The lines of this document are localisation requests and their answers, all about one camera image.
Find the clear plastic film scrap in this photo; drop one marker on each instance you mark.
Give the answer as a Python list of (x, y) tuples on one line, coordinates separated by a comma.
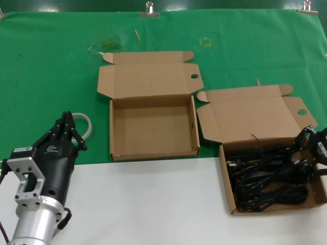
[(107, 44)]

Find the green table cloth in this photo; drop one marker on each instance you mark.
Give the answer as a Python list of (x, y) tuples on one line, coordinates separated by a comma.
[(51, 63)]

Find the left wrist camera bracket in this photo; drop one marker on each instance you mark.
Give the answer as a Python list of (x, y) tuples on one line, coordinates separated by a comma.
[(19, 176)]

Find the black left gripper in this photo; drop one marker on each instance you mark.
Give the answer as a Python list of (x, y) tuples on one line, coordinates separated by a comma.
[(56, 163)]

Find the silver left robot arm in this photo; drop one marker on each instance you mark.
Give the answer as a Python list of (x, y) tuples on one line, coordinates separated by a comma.
[(35, 224)]

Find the small wooden stick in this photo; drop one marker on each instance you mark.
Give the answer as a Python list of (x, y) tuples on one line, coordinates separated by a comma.
[(258, 82), (138, 34)]

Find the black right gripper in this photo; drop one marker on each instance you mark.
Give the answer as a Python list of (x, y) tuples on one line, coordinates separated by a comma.
[(313, 145)]

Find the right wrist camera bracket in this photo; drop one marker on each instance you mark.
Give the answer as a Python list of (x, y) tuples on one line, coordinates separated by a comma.
[(322, 158)]

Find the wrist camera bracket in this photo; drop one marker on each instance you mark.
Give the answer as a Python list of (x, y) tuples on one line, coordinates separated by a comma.
[(19, 176), (322, 158)]

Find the metal table clip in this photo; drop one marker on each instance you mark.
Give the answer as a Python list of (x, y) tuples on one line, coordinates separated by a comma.
[(149, 14), (307, 10)]

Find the open brown cardboard box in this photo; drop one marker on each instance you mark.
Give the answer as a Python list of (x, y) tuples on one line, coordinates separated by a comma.
[(250, 114), (153, 127)]

